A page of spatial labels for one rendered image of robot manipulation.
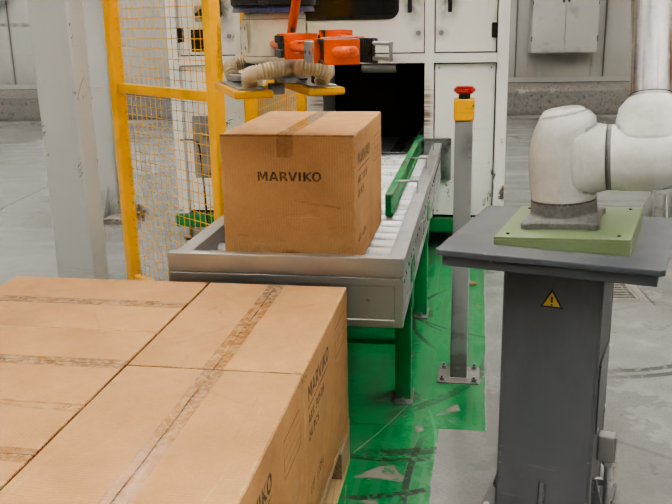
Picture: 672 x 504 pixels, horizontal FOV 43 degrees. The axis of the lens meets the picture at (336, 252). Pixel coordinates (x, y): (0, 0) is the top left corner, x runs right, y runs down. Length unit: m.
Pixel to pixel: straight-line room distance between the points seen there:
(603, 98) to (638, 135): 9.33
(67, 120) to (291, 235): 1.21
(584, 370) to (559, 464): 0.26
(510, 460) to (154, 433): 1.01
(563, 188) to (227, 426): 0.95
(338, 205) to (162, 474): 1.19
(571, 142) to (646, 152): 0.16
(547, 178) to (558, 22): 9.05
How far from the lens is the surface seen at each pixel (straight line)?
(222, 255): 2.49
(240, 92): 2.16
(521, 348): 2.13
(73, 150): 3.39
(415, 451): 2.63
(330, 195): 2.44
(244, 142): 2.48
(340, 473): 2.43
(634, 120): 2.03
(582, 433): 2.19
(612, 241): 1.96
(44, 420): 1.72
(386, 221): 3.07
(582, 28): 11.10
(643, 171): 2.02
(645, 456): 2.73
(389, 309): 2.44
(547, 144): 2.02
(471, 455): 2.62
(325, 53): 1.71
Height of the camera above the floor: 1.27
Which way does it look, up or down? 16 degrees down
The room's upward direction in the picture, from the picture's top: 1 degrees counter-clockwise
